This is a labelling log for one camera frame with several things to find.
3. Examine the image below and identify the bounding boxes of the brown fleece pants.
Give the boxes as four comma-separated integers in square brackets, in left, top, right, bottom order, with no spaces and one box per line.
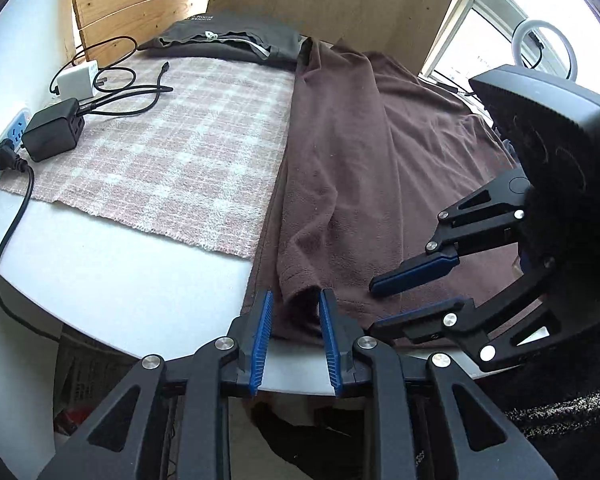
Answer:
[242,37,531,357]

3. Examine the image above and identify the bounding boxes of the grey printed paper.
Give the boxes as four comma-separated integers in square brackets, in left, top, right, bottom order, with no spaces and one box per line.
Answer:
[55,335,147,437]

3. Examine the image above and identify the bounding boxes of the black USB cable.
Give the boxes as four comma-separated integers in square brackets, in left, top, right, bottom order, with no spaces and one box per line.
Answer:
[77,61,175,119]

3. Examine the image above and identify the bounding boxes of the black plug with cable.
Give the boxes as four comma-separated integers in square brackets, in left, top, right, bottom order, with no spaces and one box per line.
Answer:
[0,140,64,344]

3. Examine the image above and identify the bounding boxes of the plywood panel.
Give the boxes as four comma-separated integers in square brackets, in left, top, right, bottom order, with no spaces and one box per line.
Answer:
[207,0,469,77]

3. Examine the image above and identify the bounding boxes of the white window frame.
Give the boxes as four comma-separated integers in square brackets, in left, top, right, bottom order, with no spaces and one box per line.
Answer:
[420,0,600,107]

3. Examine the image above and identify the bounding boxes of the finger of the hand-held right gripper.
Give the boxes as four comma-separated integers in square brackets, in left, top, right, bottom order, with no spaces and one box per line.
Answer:
[365,259,567,374]
[369,168,532,297]

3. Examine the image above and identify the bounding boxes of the ring light on black tripod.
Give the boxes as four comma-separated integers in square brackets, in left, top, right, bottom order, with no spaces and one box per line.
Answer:
[511,18,579,84]

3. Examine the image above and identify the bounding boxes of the black looped cable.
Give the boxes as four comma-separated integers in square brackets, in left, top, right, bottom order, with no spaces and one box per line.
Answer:
[56,36,139,97]

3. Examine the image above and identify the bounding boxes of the folded black garment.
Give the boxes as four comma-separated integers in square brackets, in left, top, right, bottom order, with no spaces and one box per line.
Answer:
[139,10,314,67]

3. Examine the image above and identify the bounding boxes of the pink plaid mat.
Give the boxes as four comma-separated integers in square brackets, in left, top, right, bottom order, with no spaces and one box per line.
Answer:
[0,52,302,262]

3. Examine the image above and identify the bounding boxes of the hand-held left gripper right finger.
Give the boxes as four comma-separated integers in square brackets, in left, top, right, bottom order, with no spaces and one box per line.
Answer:
[318,288,561,480]

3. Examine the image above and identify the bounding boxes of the wooden slat board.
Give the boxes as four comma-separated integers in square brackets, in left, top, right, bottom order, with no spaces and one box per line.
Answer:
[69,0,217,67]

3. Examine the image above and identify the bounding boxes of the black power adapter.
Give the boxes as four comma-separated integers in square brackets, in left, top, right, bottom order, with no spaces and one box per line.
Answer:
[21,98,84,163]

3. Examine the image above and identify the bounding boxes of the person's black sparkly clothing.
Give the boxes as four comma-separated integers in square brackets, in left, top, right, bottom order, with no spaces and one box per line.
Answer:
[480,305,600,480]

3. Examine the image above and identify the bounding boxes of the white charger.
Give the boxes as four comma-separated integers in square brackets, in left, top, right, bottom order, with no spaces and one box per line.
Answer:
[50,60,101,100]

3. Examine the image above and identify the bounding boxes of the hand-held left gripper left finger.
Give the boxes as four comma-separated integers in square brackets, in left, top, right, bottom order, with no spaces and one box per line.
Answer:
[37,289,275,480]

